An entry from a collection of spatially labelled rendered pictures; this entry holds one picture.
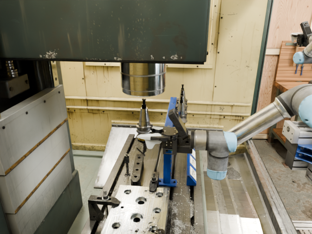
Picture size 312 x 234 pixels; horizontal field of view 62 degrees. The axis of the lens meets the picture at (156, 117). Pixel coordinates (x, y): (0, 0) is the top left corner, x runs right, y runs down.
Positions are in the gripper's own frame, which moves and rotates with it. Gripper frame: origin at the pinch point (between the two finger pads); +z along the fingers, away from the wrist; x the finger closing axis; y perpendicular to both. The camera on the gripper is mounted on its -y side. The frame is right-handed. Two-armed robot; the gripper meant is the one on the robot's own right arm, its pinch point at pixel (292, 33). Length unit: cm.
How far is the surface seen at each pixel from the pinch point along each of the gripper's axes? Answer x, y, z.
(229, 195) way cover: -81, 74, -60
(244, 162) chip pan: -48, 85, -20
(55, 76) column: -158, -10, -49
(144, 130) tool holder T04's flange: -126, 9, -84
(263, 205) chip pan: -63, 83, -65
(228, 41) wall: -49.9, -2.9, -1.0
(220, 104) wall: -58, 42, -2
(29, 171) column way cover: -172, 18, -77
